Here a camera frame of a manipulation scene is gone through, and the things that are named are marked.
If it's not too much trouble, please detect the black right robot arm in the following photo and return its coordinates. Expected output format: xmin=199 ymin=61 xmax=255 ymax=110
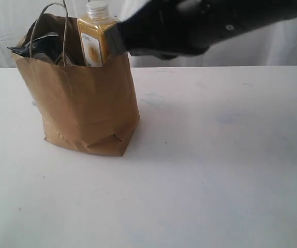
xmin=104 ymin=1 xmax=297 ymax=60

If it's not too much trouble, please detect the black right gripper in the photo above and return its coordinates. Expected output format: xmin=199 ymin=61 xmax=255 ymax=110
xmin=106 ymin=0 xmax=232 ymax=61

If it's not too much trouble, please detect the brown paper shopping bag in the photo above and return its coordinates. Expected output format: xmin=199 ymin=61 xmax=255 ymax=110
xmin=12 ymin=10 xmax=140 ymax=156

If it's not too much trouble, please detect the dark barley tea can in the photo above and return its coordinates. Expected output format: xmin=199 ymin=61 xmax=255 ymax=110
xmin=54 ymin=54 xmax=78 ymax=67

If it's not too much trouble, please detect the millet bottle with white cap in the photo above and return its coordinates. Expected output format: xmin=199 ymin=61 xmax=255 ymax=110
xmin=77 ymin=1 xmax=118 ymax=67

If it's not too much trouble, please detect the spaghetti package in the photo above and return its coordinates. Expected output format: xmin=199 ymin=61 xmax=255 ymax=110
xmin=7 ymin=32 xmax=62 ymax=64

